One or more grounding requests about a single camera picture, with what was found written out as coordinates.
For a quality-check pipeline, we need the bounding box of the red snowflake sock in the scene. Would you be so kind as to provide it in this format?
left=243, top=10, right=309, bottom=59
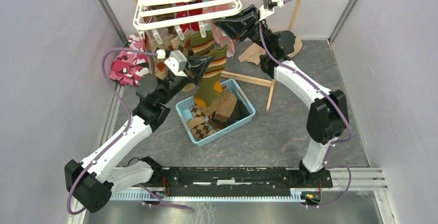
left=175, top=0, right=202, bottom=32

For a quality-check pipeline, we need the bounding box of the small argyle sock in basket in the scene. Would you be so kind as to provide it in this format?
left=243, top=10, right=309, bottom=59
left=187, top=106, right=221, bottom=140

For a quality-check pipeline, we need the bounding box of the green orange striped sock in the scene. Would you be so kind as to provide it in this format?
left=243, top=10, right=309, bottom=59
left=191, top=30, right=214, bottom=56
left=194, top=45, right=228, bottom=107

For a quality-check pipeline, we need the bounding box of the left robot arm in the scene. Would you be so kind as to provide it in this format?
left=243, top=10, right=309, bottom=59
left=65, top=51, right=214, bottom=215

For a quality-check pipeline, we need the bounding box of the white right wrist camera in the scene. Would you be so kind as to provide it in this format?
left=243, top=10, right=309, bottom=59
left=258, top=0, right=284, bottom=22

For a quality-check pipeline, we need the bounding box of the white plastic clip hanger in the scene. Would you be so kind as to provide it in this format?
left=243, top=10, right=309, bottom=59
left=132, top=0, right=243, bottom=44

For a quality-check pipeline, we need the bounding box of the tan ribbed sock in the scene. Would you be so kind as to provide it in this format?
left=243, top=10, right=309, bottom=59
left=208, top=90, right=250, bottom=130

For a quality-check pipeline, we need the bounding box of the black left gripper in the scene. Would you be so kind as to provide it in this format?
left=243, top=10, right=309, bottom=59
left=159, top=54, right=215, bottom=105

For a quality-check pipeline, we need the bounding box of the argyle patterned sock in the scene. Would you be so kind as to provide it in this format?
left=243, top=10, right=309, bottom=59
left=151, top=35, right=176, bottom=80
left=170, top=29, right=197, bottom=93

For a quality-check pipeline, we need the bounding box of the brown cream striped sock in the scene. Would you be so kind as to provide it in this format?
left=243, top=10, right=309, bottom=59
left=151, top=4, right=175, bottom=22

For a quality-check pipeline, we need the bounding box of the beige crumpled cloth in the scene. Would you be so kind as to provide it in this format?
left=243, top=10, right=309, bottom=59
left=238, top=37, right=303, bottom=66

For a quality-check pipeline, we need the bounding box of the light blue plastic basket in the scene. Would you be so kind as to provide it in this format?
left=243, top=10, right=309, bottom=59
left=175, top=79, right=256, bottom=147

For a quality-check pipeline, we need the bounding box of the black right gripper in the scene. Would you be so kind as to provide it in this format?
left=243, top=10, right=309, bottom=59
left=212, top=5, right=273, bottom=54

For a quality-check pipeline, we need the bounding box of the pink camouflage cloth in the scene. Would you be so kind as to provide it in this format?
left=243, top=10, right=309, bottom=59
left=108, top=51, right=150, bottom=86

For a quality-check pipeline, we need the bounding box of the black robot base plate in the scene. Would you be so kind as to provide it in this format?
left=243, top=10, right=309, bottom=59
left=116, top=166, right=333, bottom=206

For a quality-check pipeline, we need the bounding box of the wooden hanger stand frame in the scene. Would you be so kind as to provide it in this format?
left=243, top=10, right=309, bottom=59
left=134, top=0, right=301, bottom=111

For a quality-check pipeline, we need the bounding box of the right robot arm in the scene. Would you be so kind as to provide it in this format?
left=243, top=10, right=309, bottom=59
left=213, top=5, right=352, bottom=187

